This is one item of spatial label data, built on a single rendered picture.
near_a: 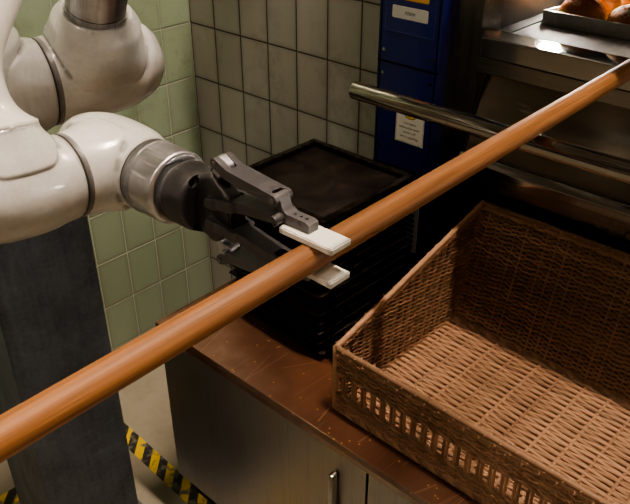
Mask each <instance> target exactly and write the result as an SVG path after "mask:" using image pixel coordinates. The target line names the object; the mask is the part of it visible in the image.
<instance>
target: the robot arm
mask: <svg viewBox="0 0 630 504"><path fill-rule="evenodd" d="M127 2H128V0H59V1H58V2H57V3H56V4H55V5H54V6H53V8H52V9H51V11H50V16H49V19H48V21H47V23H46V25H45V27H44V29H43V35H41V36H36V37H32V38H26V37H20V36H19V33H18V31H17V29H16V28H14V27H13V24H14V21H15V19H16V16H17V13H18V11H19V8H20V6H21V3H22V0H0V244H6V243H13V242H17V241H21V240H25V239H28V238H32V237H35V236H38V235H41V234H44V233H47V232H50V231H52V230H55V229H57V228H60V227H61V226H63V225H65V224H67V223H69V222H71V221H73V220H76V219H78V218H81V217H84V216H88V215H92V214H97V213H103V212H111V211H126V210H129V209H130V208H134V209H135V210H137V211H139V212H141V213H144V214H146V215H148V216H150V217H152V218H154V219H156V220H158V221H160V222H162V223H165V224H176V223H177V224H179V225H181V226H183V227H185V228H187V229H189V230H194V231H201V232H204V233H206V234H207V235H208V236H209V237H210V239H212V240H213V241H216V242H217V244H218V246H219V249H220V252H221V254H219V255H217V257H216V258H217V261H218V263H219V264H221V265H225V264H231V265H234V266H236V267H239V268H241V269H243V270H246V271H248V272H251V273H252V272H254V271H256V270H257V269H259V268H261V267H263V266H264V265H266V264H268V263H270V262H271V261H273V260H275V259H277V258H278V257H280V256H282V255H284V254H286V253H287V252H289V251H291V249H289V248H288V247H286V246H285V245H283V244H282V243H280V242H279V241H277V240H276V239H274V238H272V237H271V236H269V235H268V234H266V233H265V232H263V231H262V230H260V229H259V228H257V227H256V226H254V224H255V223H254V221H252V220H251V219H249V218H248V217H246V216H249V217H253V218H256V219H260V220H263V221H267V222H270V223H272V225H274V224H275V225H274V226H273V227H276V226H278V225H280V224H282V223H283V224H284V225H282V226H280V227H279V233H281V234H283V235H286V236H288V237H290V238H292V239H294V240H296V241H299V242H301V243H303V244H305V245H308V246H310V247H312V248H314V249H316V250H318V251H321V252H323V253H325V254H327V255H329V256H333V255H334V254H336V253H338V252H339V251H341V250H343V249H344V248H346V247H348V246H349V245H351V239H350V238H347V237H345V236H343V235H340V234H338V233H336V232H333V231H331V230H329V229H326V228H324V227H322V226H319V225H318V220H317V219H316V218H314V217H312V216H310V215H307V214H305V213H303V212H300V211H298V210H297V208H296V207H295V206H293V205H292V202H291V198H292V197H293V192H292V190H291V189H290V188H288V187H286V186H284V185H283V184H281V183H279V182H277V181H275V180H273V179H271V178H269V177H267V176H266V175H264V174H262V173H260V172H258V171H256V170H254V169H252V168H251V167H249V166H247V165H245V164H243V163H242V162H241V161H240V160H239V159H238V158H237V157H236V156H235V155H234V154H233V153H232V152H230V151H229V152H226V153H224V154H221V155H219V156H216V157H214V158H211V159H210V165H211V166H209V165H206V164H205V163H204V161H203V160H202V159H201V158H200V157H199V156H198V155H197V154H196V153H194V152H191V151H189V150H187V149H184V148H182V147H180V146H177V145H176V144H174V143H172V142H170V141H167V140H164V139H163V137H162V136H161V135H160V134H159V133H157V132H156V131H154V130H153V129H151V128H149V127H147V126H145V125H143V124H141V123H139V122H137V121H135V120H132V119H129V118H127V117H124V116H120V115H117V114H114V113H117V112H120V111H123V110H126V109H129V108H131V107H133V106H135V105H137V104H139V103H140V102H142V101H143V100H145V99H146V98H148V97H149V96H150V95H151V94H152V93H153V92H154V91H155V90H156V89H157V88H158V87H159V85H160V82H161V80H162V77H163V74H164V57H163V53H162V50H161V47H160V45H159V43H158V41H157V39H156V37H155V35H154V34H153V33H152V32H151V31H150V30H149V29H148V28H147V27H146V26H144V25H143V24H142V23H141V22H140V19H139V17H138V16H137V14H136V13H135V12H134V10H133V9H132V8H131V7H130V6H129V5H128V4H127ZM61 124H63V125H62V127H61V128H60V130H59V132H58V133H55V134H52V135H49V134H48V133H47V132H46V131H48V130H49V129H51V128H52V127H54V126H56V125H61ZM235 186H236V187H235ZM237 187H238V188H240V189H242V190H240V189H238V188H237ZM240 245H242V246H240ZM349 277H350V272H349V271H347V270H345V269H343V268H341V267H339V266H337V265H335V264H333V263H331V262H330V263H329V264H327V265H325V266H324V267H322V268H320V269H319V270H317V271H315V272H314V273H312V274H311V275H309V276H307V277H306V278H304V279H303V280H305V281H309V280H311V279H312V280H314V281H316V282H317V283H319V284H321V285H323V286H325V287H327V288H329V289H332V288H334V287H335V286H337V285H338V284H340V283H341V282H343V281H345V280H346V279H348V278H349Z"/></svg>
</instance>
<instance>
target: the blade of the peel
mask: <svg viewBox="0 0 630 504"><path fill-rule="evenodd" d="M559 8H560V6H557V7H553V8H549V9H544V11H543V18H542V24H547V25H553V26H558V27H563V28H568V29H573V30H579V31H584V32H589V33H594V34H599V35H605V36H610V37H615V38H620V39H625V40H630V25H628V24H623V23H617V22H612V21H607V20H601V19H595V18H590V17H584V16H578V15H573V14H567V13H562V12H558V10H559Z"/></svg>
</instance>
